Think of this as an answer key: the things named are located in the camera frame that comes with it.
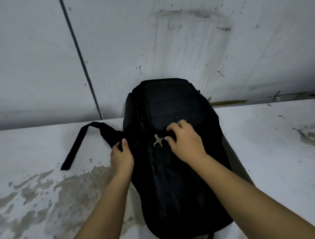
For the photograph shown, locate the brown cardboard scrap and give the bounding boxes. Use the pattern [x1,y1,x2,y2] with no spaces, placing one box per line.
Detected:
[210,99,248,107]

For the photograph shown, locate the person's right hand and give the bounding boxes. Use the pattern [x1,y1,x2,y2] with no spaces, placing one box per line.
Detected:
[164,119,208,166]

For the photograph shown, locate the person's left forearm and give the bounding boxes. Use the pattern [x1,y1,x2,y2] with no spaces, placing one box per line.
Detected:
[74,172,134,239]

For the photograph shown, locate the white table with peeled patch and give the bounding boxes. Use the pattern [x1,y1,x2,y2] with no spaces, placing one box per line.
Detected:
[0,118,248,239]

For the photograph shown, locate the plain black backpack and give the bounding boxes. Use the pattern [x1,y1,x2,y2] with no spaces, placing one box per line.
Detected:
[60,78,234,239]

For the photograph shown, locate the person's right forearm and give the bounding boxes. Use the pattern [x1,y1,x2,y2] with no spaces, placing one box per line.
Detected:
[193,154,315,239]

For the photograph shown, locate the stained white table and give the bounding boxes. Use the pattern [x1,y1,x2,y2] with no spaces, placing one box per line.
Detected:
[214,98,315,220]

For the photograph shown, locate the person's left hand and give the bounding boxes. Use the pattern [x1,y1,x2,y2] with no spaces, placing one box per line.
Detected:
[110,138,135,177]

